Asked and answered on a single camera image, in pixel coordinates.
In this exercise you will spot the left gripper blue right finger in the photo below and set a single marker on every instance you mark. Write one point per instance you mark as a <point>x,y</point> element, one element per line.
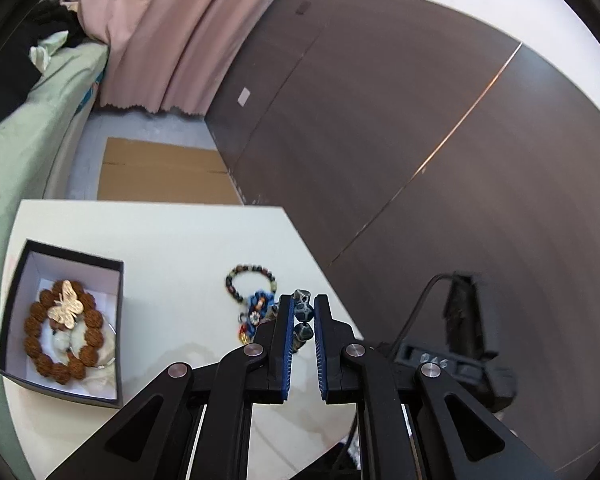
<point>414,422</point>

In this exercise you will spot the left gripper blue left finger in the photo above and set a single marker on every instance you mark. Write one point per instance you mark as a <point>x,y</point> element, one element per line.
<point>192,423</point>

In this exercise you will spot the gold butterfly hair clip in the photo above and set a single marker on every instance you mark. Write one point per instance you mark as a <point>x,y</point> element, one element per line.
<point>67,307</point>

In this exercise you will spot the black open jewelry box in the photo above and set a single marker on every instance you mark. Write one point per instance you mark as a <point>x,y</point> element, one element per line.
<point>26,342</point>

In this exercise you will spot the flat brown cardboard sheet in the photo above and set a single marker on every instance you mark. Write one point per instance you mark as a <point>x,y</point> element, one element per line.
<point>139,171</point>

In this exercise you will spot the green bed sheet mattress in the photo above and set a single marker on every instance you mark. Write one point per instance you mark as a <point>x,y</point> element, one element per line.
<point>30,138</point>

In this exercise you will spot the pink curtain centre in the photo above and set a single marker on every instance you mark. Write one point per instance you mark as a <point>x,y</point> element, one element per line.
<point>166,54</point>

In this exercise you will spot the black clothing pile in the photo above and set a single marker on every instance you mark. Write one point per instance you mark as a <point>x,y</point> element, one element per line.
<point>18,75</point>

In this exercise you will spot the white wall socket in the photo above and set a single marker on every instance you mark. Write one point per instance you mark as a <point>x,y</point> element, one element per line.
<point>243,97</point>

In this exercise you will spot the dark wall switch plate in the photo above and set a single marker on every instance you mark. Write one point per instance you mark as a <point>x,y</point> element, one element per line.
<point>304,6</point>

